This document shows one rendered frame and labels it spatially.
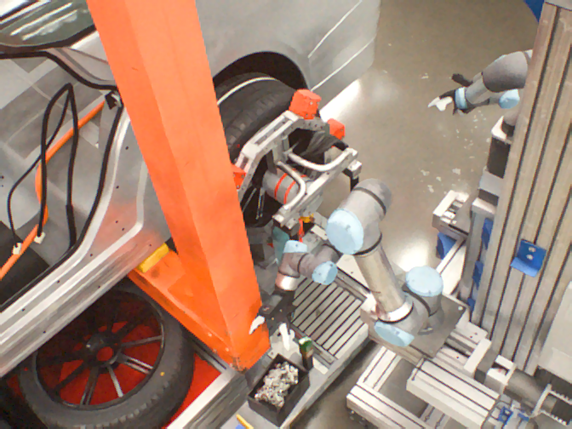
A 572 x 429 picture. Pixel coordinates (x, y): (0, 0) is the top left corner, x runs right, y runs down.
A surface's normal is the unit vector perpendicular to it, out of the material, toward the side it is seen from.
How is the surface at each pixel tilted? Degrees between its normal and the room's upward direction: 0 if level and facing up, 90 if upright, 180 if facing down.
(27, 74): 6
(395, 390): 0
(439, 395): 0
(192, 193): 90
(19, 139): 11
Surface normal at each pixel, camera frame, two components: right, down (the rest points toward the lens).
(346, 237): -0.63, 0.57
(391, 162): -0.09, -0.62
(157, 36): 0.73, 0.49
